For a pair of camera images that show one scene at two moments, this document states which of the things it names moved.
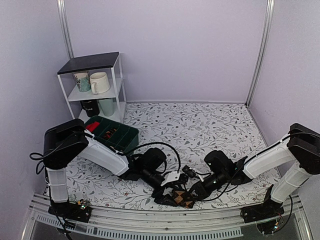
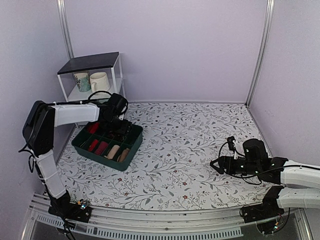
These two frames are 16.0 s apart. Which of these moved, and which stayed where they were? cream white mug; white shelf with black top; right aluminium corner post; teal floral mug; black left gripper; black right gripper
Moved: black right gripper; black left gripper
Stayed: cream white mug; white shelf with black top; teal floral mug; right aluminium corner post
